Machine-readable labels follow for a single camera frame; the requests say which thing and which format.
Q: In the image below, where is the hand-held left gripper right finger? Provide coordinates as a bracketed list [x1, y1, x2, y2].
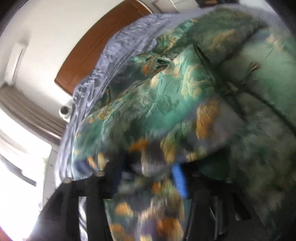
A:
[171, 162, 252, 241]

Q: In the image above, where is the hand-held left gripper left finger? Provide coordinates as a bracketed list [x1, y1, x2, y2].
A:
[38, 151, 123, 241]

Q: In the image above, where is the green cloud-print jacket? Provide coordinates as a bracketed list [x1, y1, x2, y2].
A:
[72, 7, 296, 241]

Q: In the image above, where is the window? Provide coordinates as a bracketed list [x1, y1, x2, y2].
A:
[0, 109, 52, 232]

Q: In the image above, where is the white round fan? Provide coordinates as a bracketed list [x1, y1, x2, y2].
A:
[59, 105, 73, 121]

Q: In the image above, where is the beige curtain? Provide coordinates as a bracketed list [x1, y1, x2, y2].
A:
[0, 85, 68, 145]

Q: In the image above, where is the blue checked bed cover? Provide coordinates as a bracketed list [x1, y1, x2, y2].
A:
[54, 13, 168, 241]

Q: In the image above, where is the wooden headboard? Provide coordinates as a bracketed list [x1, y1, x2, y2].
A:
[54, 0, 153, 95]

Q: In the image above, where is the white air conditioner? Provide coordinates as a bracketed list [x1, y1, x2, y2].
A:
[5, 42, 26, 84]

